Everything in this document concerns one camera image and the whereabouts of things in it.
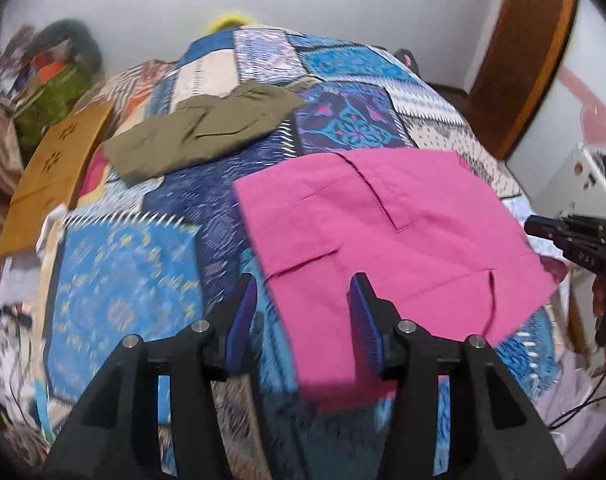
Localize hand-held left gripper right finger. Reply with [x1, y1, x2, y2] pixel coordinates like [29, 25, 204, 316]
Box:
[349, 272, 568, 480]

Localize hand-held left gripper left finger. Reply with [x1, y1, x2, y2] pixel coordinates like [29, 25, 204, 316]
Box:
[42, 273, 259, 480]

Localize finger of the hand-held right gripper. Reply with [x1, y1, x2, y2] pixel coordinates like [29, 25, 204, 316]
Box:
[524, 214, 606, 261]

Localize pink pants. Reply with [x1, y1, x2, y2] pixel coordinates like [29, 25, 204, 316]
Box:
[232, 149, 560, 413]

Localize olive green pants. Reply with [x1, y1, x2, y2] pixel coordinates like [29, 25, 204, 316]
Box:
[103, 80, 306, 184]

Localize patchwork printed blanket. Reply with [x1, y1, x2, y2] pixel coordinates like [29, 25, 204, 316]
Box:
[0, 27, 564, 480]

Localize wooden door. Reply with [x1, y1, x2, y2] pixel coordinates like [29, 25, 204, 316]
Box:
[470, 0, 581, 161]

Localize mustard brown embroidered cloth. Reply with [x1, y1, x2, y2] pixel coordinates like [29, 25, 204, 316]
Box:
[0, 99, 116, 257]

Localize green patterned bag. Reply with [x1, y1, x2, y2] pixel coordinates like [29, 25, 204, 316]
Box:
[10, 62, 96, 153]

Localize yellow object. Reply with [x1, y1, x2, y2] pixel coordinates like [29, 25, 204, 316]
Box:
[203, 10, 259, 36]

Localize black cable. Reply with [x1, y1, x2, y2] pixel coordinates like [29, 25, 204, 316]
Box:
[545, 392, 606, 431]

